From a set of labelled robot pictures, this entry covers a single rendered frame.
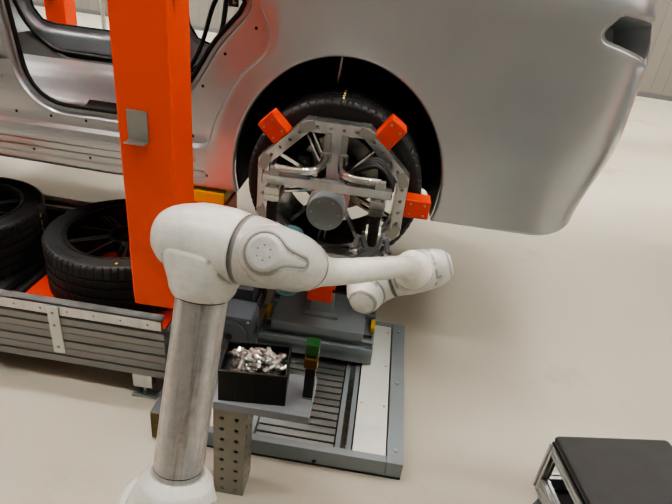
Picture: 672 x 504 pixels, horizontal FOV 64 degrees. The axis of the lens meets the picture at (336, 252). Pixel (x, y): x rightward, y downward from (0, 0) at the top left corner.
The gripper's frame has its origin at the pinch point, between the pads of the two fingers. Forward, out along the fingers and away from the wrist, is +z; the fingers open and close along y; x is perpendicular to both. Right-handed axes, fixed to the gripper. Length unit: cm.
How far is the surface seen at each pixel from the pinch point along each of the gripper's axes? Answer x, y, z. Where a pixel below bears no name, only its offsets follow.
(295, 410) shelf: -38, -15, -45
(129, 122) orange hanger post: 32, -72, -17
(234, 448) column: -60, -33, -44
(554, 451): -53, 68, -30
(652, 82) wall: -58, 443, 846
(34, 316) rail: -51, -120, -9
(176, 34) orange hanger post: 56, -60, -11
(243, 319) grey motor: -43, -43, 0
